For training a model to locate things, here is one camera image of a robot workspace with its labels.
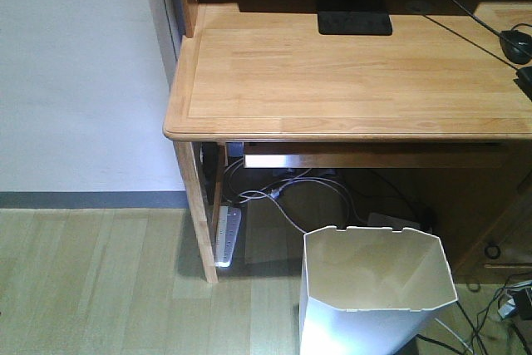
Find black computer mouse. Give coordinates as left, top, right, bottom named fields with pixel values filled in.
left=500, top=30, right=531, bottom=65

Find white plastic trash bin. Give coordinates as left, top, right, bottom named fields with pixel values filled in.
left=299, top=226, right=457, bottom=354

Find wooden desk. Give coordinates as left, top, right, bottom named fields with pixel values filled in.
left=163, top=0, right=531, bottom=283

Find black desk cable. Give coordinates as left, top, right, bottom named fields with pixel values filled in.
left=406, top=0, right=532, bottom=69

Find white power strip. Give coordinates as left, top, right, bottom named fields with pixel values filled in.
left=214, top=205, right=242, bottom=268

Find grey cable under desk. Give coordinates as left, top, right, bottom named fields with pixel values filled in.
left=223, top=157, right=367, bottom=236

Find black monitor stand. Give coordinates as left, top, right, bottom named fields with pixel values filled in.
left=316, top=0, right=392, bottom=36

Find black device at desk edge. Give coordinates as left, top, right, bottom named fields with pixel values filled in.
left=515, top=67, right=532, bottom=100

